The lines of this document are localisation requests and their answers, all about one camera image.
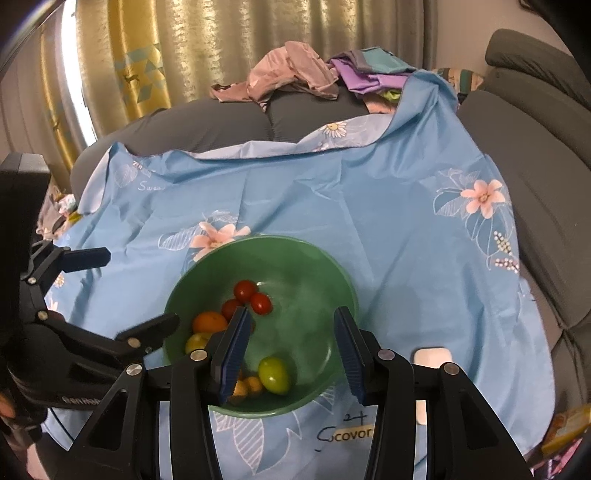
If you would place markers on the small orange kumquat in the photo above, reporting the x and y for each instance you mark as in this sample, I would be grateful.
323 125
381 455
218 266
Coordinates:
239 391
254 385

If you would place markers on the yellow patterned curtain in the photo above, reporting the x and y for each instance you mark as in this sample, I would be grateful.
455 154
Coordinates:
134 64

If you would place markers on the person's left hand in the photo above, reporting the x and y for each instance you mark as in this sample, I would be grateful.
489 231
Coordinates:
18 422

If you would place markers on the green bowl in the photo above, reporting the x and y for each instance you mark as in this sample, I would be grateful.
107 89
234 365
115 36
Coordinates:
295 277

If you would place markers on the beige curtain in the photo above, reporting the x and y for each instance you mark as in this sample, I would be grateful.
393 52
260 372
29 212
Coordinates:
277 32

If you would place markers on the orange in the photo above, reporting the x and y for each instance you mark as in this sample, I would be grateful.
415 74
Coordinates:
208 321

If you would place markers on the white device with round button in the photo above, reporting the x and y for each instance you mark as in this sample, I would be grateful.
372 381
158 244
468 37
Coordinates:
431 357

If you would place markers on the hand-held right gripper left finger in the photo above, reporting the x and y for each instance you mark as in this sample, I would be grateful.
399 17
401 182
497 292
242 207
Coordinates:
235 355

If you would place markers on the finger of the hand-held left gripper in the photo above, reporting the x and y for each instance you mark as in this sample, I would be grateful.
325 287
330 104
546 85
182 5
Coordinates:
78 259
147 330

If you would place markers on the green round fruit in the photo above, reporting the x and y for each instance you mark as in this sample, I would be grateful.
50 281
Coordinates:
274 374

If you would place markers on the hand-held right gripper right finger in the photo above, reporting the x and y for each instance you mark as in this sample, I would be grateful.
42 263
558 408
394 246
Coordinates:
347 355

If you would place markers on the blue floral bed sheet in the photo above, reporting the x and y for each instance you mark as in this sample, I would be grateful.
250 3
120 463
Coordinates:
323 194

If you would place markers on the pink cloth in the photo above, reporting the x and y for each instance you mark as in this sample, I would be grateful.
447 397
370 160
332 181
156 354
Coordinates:
286 69

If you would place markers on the pile of clutter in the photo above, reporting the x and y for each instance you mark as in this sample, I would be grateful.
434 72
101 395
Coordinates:
60 210

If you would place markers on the grey sofa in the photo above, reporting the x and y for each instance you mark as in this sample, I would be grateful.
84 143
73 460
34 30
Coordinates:
207 124

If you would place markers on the teal cloth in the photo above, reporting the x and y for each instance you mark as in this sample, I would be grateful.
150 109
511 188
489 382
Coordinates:
378 57

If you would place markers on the purple cloth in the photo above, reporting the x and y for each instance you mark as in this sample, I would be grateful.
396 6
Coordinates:
364 76

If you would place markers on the yellow packet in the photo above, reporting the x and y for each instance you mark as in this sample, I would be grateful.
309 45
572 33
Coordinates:
568 427

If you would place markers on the yellow-green round fruit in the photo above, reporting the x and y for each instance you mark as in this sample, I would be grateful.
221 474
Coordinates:
197 342

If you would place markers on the patterned cushion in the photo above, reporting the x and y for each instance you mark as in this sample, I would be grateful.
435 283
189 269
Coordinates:
461 78

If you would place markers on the red cherry tomato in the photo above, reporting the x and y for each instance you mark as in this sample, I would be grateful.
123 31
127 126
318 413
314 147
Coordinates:
230 308
261 303
244 290

